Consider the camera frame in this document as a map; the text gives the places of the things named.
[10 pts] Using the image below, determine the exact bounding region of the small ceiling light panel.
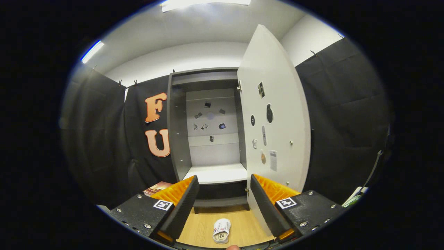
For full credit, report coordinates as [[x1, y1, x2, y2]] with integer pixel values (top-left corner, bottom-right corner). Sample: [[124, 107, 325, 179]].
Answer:
[[81, 41, 104, 64]]

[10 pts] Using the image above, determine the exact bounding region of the white shoe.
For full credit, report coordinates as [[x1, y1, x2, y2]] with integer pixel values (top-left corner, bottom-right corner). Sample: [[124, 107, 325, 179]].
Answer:
[[212, 218, 232, 244]]

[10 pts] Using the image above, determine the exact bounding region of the black backdrop cloth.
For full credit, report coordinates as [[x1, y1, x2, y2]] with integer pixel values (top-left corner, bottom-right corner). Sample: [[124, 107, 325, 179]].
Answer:
[[61, 37, 394, 209]]

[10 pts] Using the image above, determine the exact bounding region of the dark grey shoe cabinet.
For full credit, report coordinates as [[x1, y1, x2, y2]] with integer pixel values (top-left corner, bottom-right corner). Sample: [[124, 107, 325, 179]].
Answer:
[[166, 67, 250, 214]]

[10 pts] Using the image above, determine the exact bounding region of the beige shoe cabinet door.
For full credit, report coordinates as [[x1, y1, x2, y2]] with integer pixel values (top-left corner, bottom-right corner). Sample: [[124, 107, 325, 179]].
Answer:
[[237, 24, 311, 236]]

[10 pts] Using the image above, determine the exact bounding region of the white cabinet shelf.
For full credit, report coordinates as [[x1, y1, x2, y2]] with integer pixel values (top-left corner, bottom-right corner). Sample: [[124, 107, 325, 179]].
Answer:
[[183, 162, 248, 184]]

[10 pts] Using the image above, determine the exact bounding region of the white object with green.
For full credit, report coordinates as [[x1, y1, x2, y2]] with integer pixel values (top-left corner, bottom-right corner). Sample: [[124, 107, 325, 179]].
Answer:
[[342, 186, 368, 208]]

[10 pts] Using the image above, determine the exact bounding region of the large ceiling light panel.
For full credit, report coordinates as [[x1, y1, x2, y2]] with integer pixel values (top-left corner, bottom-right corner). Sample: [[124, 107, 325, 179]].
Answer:
[[161, 0, 251, 13]]

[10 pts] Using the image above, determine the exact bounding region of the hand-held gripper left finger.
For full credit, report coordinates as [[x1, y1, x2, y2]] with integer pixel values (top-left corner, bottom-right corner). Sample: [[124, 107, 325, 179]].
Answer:
[[110, 175, 200, 243]]

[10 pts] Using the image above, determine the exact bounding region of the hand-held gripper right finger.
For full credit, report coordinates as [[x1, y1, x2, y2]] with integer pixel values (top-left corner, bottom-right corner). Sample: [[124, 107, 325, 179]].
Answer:
[[250, 174, 347, 243]]

